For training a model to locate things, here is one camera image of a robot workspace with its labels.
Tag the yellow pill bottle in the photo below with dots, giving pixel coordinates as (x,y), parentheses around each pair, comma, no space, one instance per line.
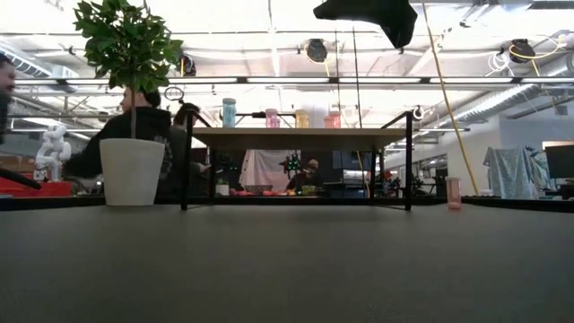
(301,119)

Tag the white hanging cloth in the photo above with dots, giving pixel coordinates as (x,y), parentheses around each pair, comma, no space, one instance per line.
(264,168)

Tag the white humanoid robot figure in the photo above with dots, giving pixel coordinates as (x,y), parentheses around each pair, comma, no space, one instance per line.
(54,152)

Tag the red box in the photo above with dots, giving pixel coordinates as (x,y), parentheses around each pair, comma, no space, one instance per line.
(49,190)

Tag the silver ventilation duct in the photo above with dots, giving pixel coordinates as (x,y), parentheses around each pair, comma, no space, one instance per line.
(515,101)

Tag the grey cloth cover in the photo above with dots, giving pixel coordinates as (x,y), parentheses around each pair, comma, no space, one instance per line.
(515,172)

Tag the long ceiling light strip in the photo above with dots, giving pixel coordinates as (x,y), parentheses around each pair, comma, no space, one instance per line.
(493,80)

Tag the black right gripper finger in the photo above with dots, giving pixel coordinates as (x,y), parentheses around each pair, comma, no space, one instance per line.
(401,22)
(354,10)

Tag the wooden shelf black frame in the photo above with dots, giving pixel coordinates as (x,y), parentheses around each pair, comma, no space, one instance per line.
(296,137)

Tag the person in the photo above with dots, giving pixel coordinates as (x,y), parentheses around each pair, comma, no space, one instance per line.
(148,125)
(307,178)
(179,134)

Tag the blue pill bottle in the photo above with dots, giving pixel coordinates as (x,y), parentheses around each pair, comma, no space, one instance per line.
(228,112)

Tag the green leafy plant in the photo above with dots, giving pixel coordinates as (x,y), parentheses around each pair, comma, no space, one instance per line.
(125,45)

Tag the black monitor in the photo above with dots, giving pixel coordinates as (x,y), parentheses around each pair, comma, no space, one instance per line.
(560,161)

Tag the white plant pot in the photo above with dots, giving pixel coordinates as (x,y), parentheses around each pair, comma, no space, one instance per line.
(132,172)

